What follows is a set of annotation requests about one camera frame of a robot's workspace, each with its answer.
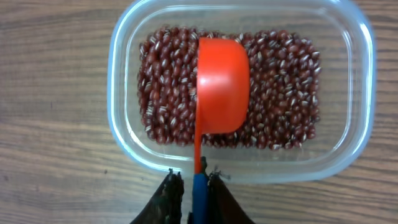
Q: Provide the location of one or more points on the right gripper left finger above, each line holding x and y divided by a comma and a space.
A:
164, 207

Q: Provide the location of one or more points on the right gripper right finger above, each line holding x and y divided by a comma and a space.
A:
213, 203

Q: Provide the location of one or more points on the red beans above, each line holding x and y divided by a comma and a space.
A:
284, 82

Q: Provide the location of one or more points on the clear plastic container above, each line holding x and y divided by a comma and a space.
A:
347, 86

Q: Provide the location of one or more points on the red scoop with blue handle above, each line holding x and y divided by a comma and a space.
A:
222, 90

